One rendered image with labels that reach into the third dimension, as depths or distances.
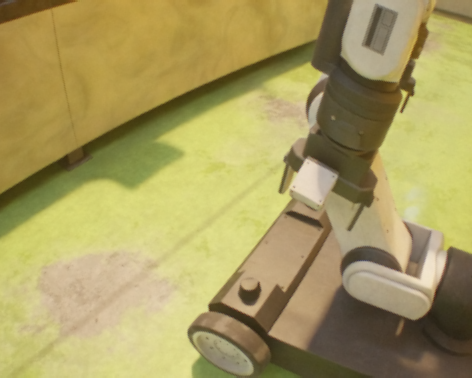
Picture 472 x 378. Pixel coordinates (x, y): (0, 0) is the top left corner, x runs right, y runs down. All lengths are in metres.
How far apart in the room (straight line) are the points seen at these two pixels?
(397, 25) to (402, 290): 0.55
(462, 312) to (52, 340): 1.02
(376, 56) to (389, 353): 0.65
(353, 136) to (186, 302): 0.79
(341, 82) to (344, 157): 0.10
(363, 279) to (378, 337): 0.16
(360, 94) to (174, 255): 0.93
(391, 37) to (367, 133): 0.12
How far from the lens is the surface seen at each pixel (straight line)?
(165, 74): 1.89
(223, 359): 0.96
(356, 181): 0.47
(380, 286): 0.79
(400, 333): 0.90
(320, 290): 0.92
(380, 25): 0.36
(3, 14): 1.42
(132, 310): 1.11
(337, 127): 0.42
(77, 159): 1.76
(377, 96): 0.41
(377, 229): 0.76
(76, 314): 1.15
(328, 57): 0.43
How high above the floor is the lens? 0.89
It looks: 38 degrees down
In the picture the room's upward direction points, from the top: straight up
